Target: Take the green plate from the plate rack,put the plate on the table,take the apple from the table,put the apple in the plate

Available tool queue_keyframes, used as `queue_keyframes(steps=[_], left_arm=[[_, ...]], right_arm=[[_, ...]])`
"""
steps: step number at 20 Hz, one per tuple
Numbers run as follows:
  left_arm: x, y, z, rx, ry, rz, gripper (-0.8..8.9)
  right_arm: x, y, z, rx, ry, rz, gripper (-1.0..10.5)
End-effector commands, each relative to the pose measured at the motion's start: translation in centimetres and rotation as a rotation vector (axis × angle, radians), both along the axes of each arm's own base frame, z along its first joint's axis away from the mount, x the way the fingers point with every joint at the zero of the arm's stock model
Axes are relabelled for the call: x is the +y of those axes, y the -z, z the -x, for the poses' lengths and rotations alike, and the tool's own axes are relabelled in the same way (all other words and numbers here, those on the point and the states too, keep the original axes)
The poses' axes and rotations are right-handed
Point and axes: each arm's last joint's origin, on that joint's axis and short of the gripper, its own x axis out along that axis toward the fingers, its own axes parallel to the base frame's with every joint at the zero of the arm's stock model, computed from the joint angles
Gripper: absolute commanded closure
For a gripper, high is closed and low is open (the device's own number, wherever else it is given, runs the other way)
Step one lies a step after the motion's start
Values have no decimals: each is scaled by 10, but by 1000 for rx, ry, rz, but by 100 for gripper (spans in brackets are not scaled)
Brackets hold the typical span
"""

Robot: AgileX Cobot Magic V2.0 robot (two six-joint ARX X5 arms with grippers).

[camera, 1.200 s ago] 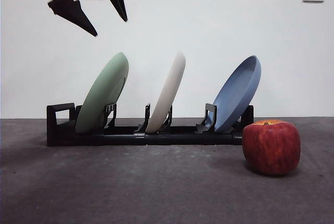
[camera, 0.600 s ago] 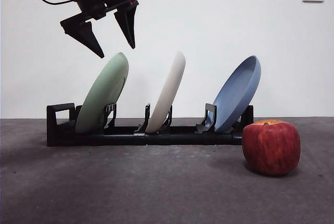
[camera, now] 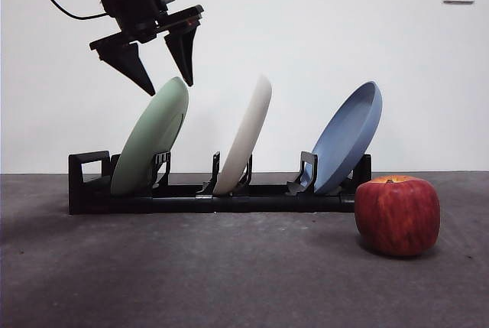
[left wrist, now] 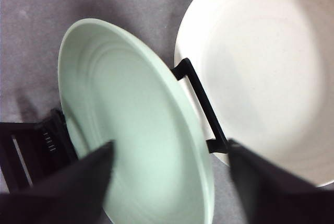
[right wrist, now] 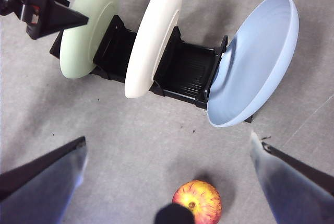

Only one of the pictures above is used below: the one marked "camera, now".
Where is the green round plate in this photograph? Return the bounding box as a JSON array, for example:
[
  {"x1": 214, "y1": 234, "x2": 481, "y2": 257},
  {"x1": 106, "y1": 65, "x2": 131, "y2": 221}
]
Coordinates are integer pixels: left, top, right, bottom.
[{"x1": 110, "y1": 76, "x2": 190, "y2": 196}]

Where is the red apple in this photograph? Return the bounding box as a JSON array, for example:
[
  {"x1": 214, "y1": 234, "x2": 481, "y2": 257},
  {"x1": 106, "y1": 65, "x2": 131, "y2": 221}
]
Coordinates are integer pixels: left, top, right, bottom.
[{"x1": 354, "y1": 174, "x2": 441, "y2": 258}]

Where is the cream white round plate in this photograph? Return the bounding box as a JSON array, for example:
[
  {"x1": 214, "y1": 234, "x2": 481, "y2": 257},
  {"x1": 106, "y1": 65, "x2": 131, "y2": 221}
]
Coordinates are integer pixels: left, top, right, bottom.
[{"x1": 212, "y1": 75, "x2": 274, "y2": 195}]

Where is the black plate rack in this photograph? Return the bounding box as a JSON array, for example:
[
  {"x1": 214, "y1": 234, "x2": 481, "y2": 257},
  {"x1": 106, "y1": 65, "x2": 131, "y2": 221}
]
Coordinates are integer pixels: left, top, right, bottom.
[{"x1": 67, "y1": 150, "x2": 373, "y2": 215}]

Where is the blue round plate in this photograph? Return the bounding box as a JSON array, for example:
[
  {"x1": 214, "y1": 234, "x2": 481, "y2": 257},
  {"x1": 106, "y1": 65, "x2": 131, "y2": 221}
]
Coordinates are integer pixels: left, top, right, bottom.
[{"x1": 311, "y1": 81, "x2": 384, "y2": 195}]

